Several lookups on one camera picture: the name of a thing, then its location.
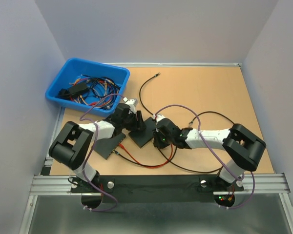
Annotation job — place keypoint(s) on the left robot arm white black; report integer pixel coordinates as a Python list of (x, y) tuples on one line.
[(71, 144)]

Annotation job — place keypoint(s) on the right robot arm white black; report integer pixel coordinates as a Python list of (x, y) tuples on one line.
[(237, 148)]

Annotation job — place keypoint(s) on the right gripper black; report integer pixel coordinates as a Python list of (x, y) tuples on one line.
[(156, 141)]

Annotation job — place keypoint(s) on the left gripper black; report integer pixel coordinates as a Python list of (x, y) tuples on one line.
[(138, 125)]

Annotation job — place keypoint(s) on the blue plastic bin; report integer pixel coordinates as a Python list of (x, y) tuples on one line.
[(82, 83)]

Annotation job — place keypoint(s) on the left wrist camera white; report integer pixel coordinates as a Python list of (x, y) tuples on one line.
[(131, 102)]

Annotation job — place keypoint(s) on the black base mat strip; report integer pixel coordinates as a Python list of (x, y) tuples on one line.
[(162, 188)]

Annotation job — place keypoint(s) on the aluminium frame rail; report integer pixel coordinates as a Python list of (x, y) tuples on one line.
[(53, 209)]

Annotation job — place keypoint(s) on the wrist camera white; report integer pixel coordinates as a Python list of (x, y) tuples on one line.
[(131, 102), (158, 117)]

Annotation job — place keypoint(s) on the black network switch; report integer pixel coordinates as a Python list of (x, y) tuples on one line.
[(105, 147), (143, 137)]

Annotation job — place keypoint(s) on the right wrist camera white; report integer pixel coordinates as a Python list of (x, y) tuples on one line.
[(158, 117)]

